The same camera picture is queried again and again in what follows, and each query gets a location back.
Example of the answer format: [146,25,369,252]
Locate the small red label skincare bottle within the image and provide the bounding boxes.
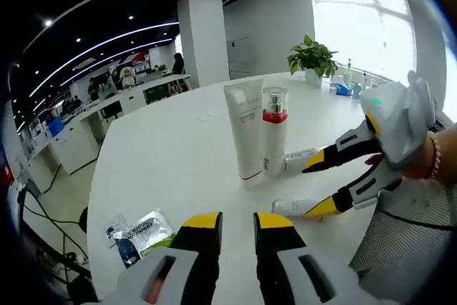
[271,198,322,217]
[283,147,321,174]

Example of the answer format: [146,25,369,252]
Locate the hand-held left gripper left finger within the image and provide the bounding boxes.
[96,211,224,305]

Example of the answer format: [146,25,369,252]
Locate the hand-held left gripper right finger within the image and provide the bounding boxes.
[253,211,365,305]

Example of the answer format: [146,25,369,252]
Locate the long white counter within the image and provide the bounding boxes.
[21,73,192,191]

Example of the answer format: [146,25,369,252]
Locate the blue storage crate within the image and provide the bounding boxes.
[48,118,65,137]

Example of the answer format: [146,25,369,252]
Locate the green dispenser bottle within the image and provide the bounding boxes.
[344,57,355,85]

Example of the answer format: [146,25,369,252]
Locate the white skincare tube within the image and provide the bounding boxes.
[224,81,265,189]

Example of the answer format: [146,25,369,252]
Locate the potted green plant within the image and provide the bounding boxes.
[287,34,339,86]

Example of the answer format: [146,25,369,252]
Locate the power strip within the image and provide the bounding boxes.
[64,251,89,265]

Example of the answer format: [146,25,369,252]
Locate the white wall locker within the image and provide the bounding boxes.
[228,35,251,74]

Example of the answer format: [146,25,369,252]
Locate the person's right hand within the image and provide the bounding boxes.
[363,132,439,181]

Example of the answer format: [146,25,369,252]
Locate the red collar skincare bottle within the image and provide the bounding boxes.
[262,86,289,177]

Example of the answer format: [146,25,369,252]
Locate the blue tissue pack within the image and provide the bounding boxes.
[333,82,354,96]

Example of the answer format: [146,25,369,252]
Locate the person's left hand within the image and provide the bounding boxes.
[148,276,164,302]

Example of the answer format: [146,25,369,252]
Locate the black floor cable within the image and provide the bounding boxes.
[17,185,90,286]

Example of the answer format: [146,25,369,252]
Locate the red bead bracelet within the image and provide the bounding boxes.
[426,132,443,183]

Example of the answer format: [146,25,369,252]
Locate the green black skincare sachet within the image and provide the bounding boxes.
[105,208,178,269]

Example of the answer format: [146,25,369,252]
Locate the person's grey clothing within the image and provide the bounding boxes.
[348,190,453,286]

